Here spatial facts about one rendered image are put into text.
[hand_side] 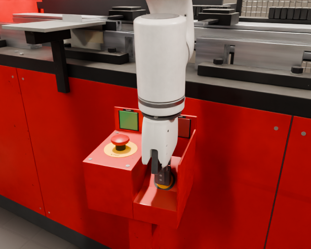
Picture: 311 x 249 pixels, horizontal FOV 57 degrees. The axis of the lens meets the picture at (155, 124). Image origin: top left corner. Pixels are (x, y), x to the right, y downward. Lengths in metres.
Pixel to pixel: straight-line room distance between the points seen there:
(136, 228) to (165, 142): 0.28
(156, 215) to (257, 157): 0.33
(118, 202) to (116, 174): 0.07
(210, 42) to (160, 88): 0.42
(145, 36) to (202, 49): 0.44
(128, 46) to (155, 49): 0.57
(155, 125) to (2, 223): 1.37
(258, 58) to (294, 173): 0.31
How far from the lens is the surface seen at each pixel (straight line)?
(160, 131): 0.50
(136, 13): 1.26
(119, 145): 0.60
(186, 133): 0.65
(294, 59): 0.82
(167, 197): 0.61
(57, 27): 0.89
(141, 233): 0.72
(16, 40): 1.40
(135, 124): 0.68
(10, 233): 1.69
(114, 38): 1.02
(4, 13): 1.94
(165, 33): 0.44
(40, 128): 1.25
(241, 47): 0.84
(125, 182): 0.58
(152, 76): 0.46
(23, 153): 1.42
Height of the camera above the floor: 1.09
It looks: 24 degrees down
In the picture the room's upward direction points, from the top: straight up
